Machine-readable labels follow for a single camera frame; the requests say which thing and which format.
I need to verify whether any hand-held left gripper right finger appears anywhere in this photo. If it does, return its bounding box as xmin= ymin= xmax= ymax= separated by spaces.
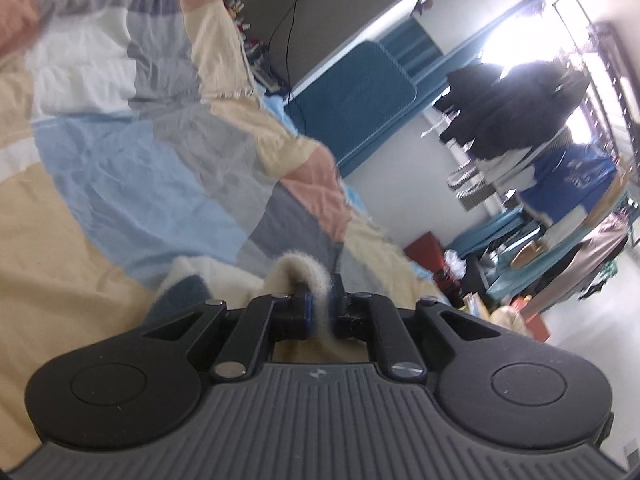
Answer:
xmin=330 ymin=272 xmax=507 ymax=381

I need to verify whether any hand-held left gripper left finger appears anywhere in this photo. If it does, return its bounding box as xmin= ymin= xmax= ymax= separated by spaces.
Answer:
xmin=130 ymin=292 xmax=317 ymax=381

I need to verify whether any cream sweater with grey-blue stripes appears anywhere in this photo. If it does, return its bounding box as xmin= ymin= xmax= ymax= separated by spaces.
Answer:
xmin=144 ymin=251 xmax=337 ymax=361

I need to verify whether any black metal clothes rack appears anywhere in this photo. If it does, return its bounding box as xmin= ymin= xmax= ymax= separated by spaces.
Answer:
xmin=551 ymin=0 xmax=640 ymax=243

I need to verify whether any red wooden box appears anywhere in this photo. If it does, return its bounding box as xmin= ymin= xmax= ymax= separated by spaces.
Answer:
xmin=404 ymin=231 xmax=447 ymax=282

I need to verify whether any white plastic bag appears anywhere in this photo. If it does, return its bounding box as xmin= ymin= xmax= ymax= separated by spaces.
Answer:
xmin=442 ymin=249 xmax=469 ymax=282

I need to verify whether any stack of books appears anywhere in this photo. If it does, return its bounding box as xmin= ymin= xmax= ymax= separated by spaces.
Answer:
xmin=461 ymin=291 xmax=495 ymax=320

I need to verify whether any light teal hanging garment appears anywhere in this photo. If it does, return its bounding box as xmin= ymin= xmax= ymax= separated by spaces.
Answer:
xmin=449 ymin=206 xmax=601 ymax=302

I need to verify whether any black white striped garment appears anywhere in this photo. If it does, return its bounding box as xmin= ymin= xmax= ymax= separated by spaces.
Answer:
xmin=444 ymin=161 xmax=497 ymax=211

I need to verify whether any orange cardboard box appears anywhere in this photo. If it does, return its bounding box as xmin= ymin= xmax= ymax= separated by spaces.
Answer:
xmin=509 ymin=296 xmax=552 ymax=345

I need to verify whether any blue padded board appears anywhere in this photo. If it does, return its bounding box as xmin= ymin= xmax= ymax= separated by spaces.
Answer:
xmin=284 ymin=40 xmax=419 ymax=177

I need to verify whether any white grey hanging garment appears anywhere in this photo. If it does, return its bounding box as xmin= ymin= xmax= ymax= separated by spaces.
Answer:
xmin=479 ymin=152 xmax=540 ymax=197

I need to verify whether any patchwork pastel quilt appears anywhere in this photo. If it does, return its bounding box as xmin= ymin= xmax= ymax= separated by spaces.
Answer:
xmin=0 ymin=0 xmax=453 ymax=461

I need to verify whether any beige hanging garment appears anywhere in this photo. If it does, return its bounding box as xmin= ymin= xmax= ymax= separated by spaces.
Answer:
xmin=529 ymin=212 xmax=632 ymax=317

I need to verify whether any black hanging jacket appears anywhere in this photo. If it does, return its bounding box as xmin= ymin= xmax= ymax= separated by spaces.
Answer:
xmin=436 ymin=59 xmax=592 ymax=159

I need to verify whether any blue white jersey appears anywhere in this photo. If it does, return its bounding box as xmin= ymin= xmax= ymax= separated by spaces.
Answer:
xmin=519 ymin=141 xmax=619 ymax=227

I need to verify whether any blue curtain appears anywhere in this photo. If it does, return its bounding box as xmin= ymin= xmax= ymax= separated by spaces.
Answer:
xmin=379 ymin=0 xmax=546 ymax=111

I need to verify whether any cluster of cosmetic bottles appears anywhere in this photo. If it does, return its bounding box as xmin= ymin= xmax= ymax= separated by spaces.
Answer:
xmin=224 ymin=0 xmax=273 ymax=63

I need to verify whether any black charger cable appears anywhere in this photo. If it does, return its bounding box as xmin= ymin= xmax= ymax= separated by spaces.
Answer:
xmin=266 ymin=0 xmax=312 ymax=137

